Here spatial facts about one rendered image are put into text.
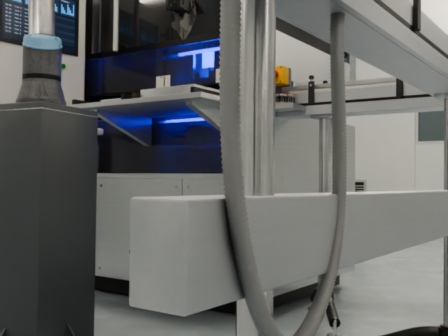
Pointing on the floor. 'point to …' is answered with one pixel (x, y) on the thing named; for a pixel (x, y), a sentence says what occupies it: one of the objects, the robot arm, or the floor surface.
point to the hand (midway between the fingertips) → (185, 37)
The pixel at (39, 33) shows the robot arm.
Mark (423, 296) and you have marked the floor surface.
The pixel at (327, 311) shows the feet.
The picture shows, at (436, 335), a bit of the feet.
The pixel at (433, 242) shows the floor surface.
